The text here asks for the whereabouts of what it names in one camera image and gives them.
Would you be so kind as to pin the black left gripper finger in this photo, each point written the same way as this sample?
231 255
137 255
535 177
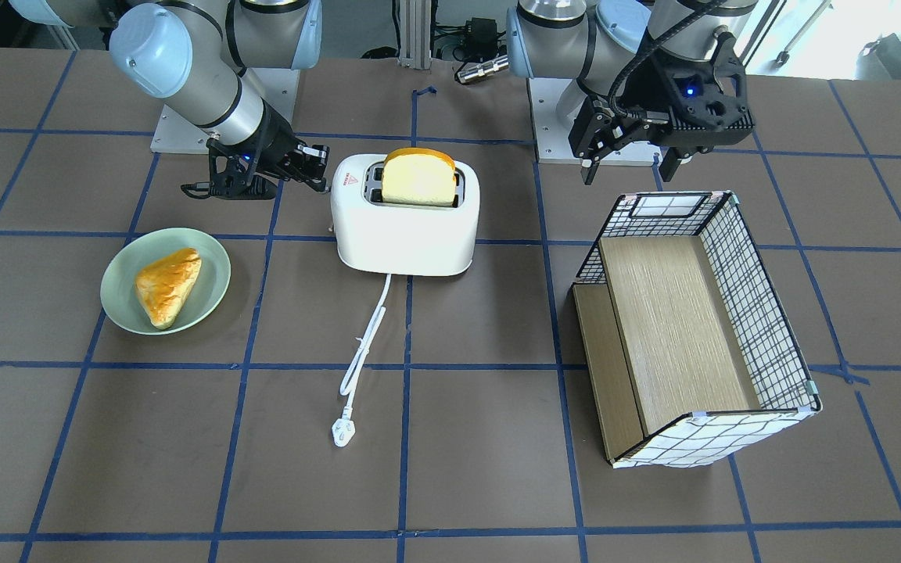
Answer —
597 132
670 163

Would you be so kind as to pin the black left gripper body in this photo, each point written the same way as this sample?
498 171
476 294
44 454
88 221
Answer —
648 99

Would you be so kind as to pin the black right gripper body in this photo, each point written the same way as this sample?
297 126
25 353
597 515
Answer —
277 141

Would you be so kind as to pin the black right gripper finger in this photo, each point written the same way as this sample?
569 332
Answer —
310 163

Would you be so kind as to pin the white toaster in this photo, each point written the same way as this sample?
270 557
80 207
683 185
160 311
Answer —
391 238

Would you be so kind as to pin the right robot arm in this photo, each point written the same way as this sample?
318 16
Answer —
197 57

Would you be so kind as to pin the toast slice in toaster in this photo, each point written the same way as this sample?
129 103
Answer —
418 177

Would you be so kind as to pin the silver metal cylinder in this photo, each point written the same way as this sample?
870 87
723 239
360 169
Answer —
473 72

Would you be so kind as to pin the triangular golden pastry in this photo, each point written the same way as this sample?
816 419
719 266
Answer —
162 287

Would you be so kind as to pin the green plate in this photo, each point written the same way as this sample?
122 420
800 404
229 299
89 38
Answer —
117 292

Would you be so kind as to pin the wire basket with wooden shelf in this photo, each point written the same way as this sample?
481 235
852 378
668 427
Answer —
690 353

